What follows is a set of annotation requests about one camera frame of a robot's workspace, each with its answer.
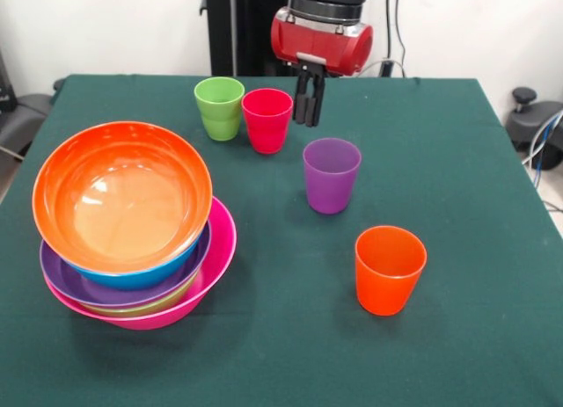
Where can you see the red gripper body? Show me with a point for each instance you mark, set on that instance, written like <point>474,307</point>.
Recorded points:
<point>321,46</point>

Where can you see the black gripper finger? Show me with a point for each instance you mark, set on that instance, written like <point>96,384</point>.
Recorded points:
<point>301,99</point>
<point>314,101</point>

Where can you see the purple cup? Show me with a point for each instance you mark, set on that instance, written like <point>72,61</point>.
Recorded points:
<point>332,191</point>

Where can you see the pink bowl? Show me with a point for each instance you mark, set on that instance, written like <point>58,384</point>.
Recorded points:
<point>222,244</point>

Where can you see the orange bowl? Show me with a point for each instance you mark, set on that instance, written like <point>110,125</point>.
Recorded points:
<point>123,196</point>

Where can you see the blue bowl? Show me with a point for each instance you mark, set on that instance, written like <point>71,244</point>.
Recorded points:
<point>145,277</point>

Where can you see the green bowl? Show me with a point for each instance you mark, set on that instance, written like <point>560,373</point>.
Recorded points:
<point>141,310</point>

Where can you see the purple bowl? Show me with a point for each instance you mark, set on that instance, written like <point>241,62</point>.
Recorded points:
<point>66,279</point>

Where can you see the red cup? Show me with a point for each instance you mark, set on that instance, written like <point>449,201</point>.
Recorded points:
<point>267,125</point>

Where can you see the black plug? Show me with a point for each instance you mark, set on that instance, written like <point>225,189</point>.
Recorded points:
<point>386,68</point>

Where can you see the green cup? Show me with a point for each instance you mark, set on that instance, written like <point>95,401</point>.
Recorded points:
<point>222,129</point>
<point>219,90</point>

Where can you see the orange cup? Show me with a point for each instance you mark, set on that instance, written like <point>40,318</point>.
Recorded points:
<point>387,284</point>

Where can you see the black equipment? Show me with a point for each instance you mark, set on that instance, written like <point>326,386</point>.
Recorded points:
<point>31,108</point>

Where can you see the dark green tablecloth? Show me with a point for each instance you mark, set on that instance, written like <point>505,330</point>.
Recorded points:
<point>462,336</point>

